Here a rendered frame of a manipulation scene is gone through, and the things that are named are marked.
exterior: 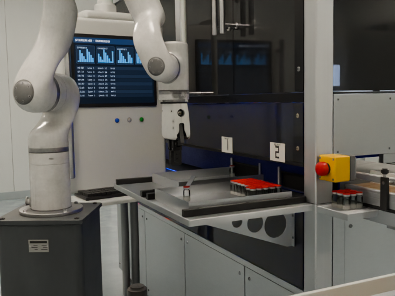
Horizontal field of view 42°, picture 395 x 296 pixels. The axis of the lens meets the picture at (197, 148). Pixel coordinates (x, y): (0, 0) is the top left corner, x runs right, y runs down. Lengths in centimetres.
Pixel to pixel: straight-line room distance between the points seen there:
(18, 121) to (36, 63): 525
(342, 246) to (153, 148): 109
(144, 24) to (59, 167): 51
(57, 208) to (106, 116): 77
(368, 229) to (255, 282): 46
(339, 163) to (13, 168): 570
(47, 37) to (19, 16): 532
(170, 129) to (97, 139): 92
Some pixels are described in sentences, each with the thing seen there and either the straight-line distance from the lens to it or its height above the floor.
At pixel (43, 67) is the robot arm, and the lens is 155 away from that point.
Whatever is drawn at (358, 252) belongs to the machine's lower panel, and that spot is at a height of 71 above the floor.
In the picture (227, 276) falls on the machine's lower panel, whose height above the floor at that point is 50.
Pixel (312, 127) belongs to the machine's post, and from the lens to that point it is 154.
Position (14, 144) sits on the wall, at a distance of 681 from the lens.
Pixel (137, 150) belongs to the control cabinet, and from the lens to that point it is 236.
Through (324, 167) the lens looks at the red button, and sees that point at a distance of 146.
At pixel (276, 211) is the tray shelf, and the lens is 149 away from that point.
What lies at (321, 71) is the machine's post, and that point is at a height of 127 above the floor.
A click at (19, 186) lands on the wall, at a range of 688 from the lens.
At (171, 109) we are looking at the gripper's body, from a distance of 138.
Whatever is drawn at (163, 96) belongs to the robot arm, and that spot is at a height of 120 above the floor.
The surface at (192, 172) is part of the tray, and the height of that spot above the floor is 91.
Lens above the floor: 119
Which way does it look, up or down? 5 degrees down
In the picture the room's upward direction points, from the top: 1 degrees counter-clockwise
